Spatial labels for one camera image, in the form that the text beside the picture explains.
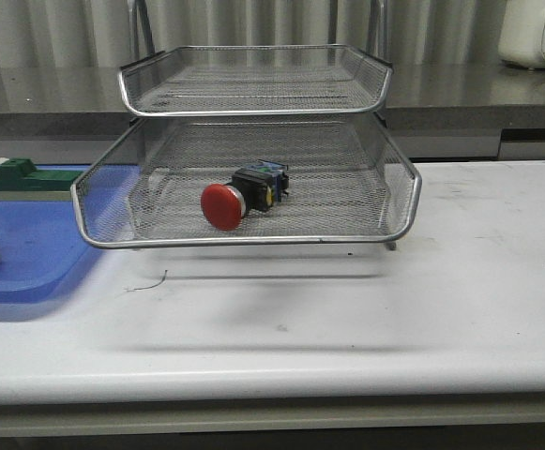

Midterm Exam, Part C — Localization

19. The green terminal block component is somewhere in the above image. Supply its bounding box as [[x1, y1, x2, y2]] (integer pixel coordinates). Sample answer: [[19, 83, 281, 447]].
[[0, 157, 83, 202]]

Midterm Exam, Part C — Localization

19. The silver mesh tray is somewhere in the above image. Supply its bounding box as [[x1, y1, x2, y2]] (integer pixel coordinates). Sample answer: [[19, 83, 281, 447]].
[[126, 166, 393, 235], [71, 113, 422, 248], [118, 44, 393, 117]]

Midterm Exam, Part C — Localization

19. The blue plastic tray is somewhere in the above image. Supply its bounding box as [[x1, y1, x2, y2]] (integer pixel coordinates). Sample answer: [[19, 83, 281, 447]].
[[0, 163, 137, 306]]

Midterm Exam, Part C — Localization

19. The thin loose wire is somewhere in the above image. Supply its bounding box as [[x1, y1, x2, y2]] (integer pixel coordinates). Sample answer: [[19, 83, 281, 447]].
[[124, 269, 169, 293]]

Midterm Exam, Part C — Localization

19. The white kitchen appliance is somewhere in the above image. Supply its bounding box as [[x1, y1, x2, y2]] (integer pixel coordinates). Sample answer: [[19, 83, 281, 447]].
[[498, 0, 545, 69]]

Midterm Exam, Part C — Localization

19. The silver metal rack frame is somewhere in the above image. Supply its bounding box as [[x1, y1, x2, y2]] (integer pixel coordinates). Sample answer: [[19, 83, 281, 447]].
[[129, 0, 400, 253]]

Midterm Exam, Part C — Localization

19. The red emergency stop button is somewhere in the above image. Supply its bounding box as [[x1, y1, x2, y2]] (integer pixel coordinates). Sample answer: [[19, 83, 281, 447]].
[[200, 160, 289, 231]]

